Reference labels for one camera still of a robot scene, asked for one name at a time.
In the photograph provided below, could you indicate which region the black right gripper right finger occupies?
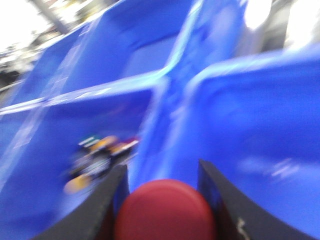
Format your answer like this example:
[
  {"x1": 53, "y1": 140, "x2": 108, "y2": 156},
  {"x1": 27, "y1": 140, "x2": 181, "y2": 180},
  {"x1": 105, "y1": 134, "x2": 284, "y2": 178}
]
[{"x1": 197, "y1": 159, "x2": 315, "y2": 240}]

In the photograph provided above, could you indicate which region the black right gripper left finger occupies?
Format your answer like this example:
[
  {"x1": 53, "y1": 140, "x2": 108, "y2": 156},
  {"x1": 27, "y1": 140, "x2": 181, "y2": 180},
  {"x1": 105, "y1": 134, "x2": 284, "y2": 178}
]
[{"x1": 33, "y1": 165, "x2": 128, "y2": 240}]

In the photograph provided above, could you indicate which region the red mushroom push button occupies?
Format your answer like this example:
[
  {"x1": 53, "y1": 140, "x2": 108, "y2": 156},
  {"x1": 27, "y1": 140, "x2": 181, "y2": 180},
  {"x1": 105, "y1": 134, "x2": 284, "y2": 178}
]
[{"x1": 114, "y1": 179, "x2": 218, "y2": 240}]

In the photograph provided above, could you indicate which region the blue plastic source crate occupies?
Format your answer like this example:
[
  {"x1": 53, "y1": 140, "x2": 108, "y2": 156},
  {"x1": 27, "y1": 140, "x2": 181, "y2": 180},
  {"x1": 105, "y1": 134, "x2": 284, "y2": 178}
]
[{"x1": 0, "y1": 83, "x2": 165, "y2": 240}]

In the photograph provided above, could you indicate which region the blue plastic target crate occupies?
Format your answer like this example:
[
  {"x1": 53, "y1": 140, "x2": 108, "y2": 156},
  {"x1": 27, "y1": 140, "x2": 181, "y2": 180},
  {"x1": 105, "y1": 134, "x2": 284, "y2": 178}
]
[{"x1": 130, "y1": 45, "x2": 320, "y2": 240}]

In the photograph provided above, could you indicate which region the blue crate rear left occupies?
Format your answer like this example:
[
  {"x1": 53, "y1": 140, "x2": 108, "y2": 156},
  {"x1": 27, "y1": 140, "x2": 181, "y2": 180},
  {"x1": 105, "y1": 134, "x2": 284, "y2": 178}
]
[{"x1": 3, "y1": 0, "x2": 194, "y2": 107}]

